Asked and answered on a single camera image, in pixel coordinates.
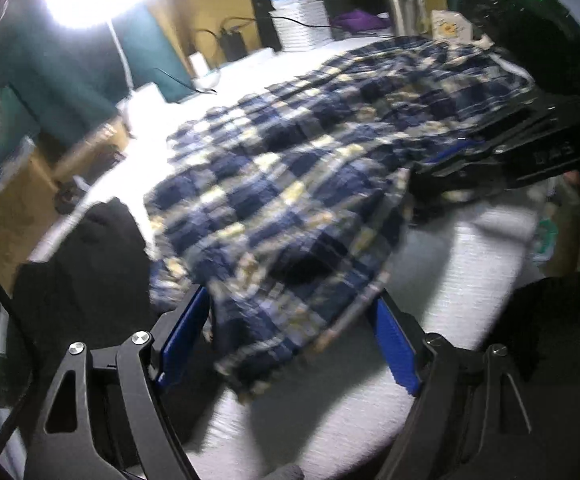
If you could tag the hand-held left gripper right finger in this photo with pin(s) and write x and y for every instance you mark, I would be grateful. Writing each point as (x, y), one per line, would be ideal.
(394, 350)

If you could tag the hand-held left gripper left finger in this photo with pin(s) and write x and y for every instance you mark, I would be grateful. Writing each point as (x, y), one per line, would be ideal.
(185, 330)

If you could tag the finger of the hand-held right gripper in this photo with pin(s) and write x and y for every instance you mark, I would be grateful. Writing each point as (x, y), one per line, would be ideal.
(444, 158)
(514, 121)

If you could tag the blue plaid pants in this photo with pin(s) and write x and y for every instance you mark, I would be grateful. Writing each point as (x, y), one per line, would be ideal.
(295, 175)

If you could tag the yellow printed white packet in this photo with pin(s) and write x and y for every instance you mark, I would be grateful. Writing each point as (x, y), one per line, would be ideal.
(449, 25)

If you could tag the black cloth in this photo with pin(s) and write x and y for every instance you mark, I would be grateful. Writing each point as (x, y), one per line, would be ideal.
(80, 270)

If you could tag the purple cloth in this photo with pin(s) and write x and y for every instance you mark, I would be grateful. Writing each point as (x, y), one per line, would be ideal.
(359, 21)

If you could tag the stainless steel tumbler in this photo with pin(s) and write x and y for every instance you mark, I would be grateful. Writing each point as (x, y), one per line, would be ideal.
(402, 2)

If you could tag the white ribbed container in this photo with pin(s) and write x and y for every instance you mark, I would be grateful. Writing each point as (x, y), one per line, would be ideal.
(302, 27)

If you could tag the black power adapter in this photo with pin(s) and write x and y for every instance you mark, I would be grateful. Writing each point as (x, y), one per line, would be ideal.
(232, 42)

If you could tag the white charger plug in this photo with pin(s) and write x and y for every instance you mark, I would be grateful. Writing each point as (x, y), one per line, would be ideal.
(198, 62)

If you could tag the teal padded panel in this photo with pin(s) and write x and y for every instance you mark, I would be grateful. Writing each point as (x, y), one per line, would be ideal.
(70, 75)

